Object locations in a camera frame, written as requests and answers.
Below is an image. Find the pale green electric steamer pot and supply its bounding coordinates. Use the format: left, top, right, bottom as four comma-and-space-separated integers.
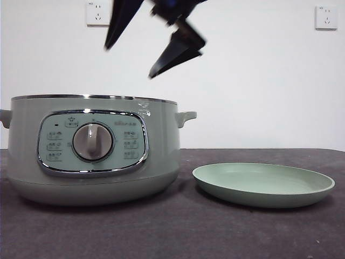
0, 94, 197, 207

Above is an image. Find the pale green round plate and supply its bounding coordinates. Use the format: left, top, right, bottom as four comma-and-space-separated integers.
192, 162, 336, 209

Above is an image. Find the white wall socket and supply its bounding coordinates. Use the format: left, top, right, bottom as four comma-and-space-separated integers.
86, 2, 111, 27
315, 5, 338, 31

